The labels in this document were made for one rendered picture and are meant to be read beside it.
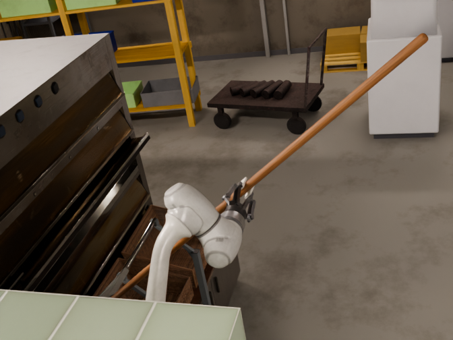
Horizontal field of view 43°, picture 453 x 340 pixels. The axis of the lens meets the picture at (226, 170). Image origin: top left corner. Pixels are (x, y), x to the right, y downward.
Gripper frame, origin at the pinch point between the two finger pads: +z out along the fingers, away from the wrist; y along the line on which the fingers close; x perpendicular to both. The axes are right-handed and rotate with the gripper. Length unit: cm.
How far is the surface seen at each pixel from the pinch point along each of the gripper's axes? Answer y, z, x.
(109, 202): -22, 103, -142
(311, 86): 87, 474, -133
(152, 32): -110, 680, -330
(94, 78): -78, 124, -92
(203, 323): -27, -128, 65
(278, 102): 67, 431, -158
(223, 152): 56, 379, -226
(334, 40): 96, 641, -123
